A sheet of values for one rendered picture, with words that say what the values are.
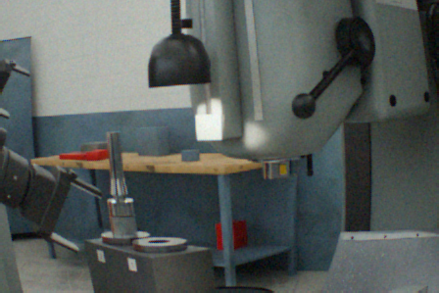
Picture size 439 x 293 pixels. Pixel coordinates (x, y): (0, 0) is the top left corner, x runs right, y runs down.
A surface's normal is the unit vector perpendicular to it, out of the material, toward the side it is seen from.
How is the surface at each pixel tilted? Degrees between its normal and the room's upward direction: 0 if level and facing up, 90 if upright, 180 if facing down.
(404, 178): 90
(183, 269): 90
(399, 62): 90
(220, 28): 90
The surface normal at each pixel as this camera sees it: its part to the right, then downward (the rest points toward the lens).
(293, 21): 0.33, 0.03
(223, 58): 0.73, -0.02
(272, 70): -0.25, 0.07
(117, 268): -0.76, 0.09
